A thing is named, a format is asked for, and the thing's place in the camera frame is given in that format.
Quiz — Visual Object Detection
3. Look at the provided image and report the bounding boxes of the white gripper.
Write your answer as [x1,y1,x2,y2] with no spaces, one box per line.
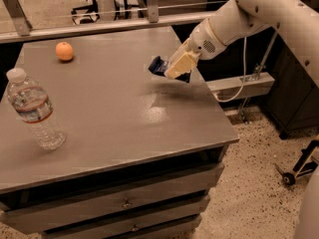
[164,19,226,80]

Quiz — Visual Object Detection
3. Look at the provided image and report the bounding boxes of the blue rxbar blueberry wrapper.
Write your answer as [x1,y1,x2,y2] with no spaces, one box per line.
[149,56,190,83]

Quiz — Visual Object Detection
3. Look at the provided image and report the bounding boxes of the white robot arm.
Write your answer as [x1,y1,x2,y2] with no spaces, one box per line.
[164,0,319,85]

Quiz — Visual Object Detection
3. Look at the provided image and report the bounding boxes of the clear plastic water bottle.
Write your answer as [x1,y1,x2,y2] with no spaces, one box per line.
[6,68,67,150]

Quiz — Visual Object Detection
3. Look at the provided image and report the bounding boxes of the black office chair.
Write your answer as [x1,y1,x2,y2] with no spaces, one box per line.
[71,0,131,25]

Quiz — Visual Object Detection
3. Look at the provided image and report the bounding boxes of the grey drawer cabinet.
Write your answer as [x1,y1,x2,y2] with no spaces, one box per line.
[0,28,237,239]

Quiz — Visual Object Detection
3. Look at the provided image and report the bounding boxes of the orange fruit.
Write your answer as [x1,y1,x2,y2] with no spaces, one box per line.
[56,42,74,62]

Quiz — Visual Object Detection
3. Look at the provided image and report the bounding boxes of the black wheeled cart base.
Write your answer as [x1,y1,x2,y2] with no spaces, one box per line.
[275,139,319,185]

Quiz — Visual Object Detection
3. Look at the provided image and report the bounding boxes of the white cable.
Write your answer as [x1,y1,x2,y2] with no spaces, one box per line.
[213,37,248,104]

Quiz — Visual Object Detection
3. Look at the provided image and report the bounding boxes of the grey metal rail frame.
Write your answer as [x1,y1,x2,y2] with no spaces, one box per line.
[0,0,227,45]

